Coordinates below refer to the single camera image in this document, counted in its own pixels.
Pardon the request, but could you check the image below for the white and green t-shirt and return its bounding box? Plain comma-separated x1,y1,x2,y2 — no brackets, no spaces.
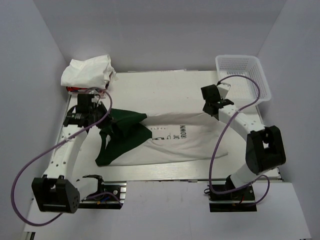
95,108,224,167

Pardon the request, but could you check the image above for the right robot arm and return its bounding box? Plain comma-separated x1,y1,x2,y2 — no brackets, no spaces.
201,84,286,200

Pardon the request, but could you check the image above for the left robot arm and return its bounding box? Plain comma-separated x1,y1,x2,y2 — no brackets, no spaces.
31,94,120,213

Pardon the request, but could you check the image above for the white plastic basket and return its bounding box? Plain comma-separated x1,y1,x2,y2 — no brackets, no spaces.
215,55,272,108

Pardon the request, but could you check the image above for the crumpled white t-shirt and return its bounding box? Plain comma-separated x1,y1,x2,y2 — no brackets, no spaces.
60,55,116,89

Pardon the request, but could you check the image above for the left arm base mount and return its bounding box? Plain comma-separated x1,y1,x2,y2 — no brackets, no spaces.
75,174,127,210

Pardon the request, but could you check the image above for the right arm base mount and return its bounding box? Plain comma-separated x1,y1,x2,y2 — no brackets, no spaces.
203,185,257,213

